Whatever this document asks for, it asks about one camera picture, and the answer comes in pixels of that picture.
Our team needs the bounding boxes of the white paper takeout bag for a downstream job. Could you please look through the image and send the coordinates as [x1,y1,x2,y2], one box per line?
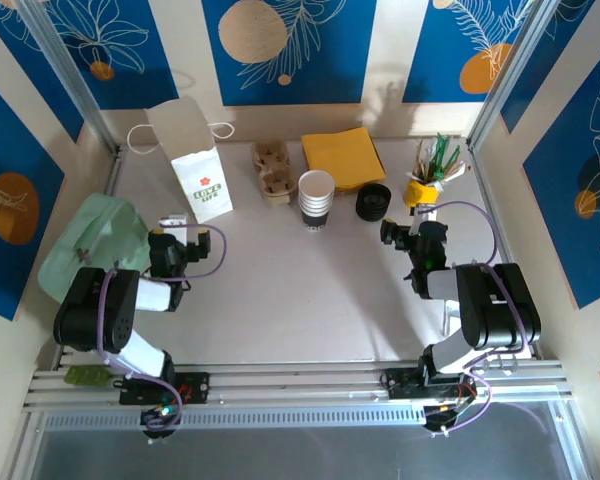
[127,95,236,225]

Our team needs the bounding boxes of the stack of black cup lids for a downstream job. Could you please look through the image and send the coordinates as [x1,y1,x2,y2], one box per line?
[355,182,393,222]

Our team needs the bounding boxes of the yellow stirrer holder cup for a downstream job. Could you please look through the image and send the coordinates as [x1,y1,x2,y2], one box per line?
[403,180,442,210]

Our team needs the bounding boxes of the mint green zip pouch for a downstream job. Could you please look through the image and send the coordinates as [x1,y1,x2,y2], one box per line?
[37,193,151,306]

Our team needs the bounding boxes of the yellow napkin box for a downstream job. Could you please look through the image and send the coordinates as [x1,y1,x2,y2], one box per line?
[335,167,387,194]

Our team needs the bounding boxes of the paper wrapped stir stick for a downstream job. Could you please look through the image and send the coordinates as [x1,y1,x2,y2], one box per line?
[437,159,469,187]

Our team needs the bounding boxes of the dark green white cup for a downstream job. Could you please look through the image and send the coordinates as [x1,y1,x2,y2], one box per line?
[297,169,337,235]

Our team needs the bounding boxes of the green plastic stirrer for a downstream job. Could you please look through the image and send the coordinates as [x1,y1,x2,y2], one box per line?
[429,132,449,179]
[432,144,462,180]

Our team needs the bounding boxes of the stack of yellow napkins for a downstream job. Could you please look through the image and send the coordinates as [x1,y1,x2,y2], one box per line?
[300,126,387,194]

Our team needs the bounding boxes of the stack of pulp cup carriers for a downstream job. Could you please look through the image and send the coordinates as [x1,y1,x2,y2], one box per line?
[251,140,295,209]

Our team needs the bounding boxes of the green sticker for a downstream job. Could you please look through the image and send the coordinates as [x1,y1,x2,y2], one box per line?
[64,365,110,387]

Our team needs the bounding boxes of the black controller board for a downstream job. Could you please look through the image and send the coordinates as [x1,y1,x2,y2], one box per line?
[139,404,182,441]
[423,399,481,437]

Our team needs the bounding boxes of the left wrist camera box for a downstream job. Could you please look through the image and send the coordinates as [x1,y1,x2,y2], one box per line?
[158,213,190,242]

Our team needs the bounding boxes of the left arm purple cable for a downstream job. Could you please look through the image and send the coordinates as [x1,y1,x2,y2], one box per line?
[95,223,228,432]

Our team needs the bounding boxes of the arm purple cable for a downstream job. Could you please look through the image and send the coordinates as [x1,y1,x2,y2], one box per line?
[95,223,228,432]
[417,201,529,434]

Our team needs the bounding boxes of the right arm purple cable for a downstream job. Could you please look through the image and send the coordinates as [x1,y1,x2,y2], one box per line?
[417,201,529,434]

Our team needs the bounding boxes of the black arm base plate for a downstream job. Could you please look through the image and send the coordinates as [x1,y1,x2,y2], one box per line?
[118,372,211,407]
[385,368,476,401]

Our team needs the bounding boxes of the metal wire hook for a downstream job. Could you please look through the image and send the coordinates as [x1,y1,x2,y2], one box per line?
[472,353,520,377]

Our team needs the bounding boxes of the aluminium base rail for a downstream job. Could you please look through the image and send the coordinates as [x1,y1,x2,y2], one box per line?
[22,358,574,416]

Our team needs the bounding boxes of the aluminium corner post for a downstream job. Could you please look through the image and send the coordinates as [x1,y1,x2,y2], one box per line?
[467,0,554,151]
[17,0,126,156]

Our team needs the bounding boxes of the slotted cable duct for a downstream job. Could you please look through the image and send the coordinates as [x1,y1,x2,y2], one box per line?
[42,405,556,432]

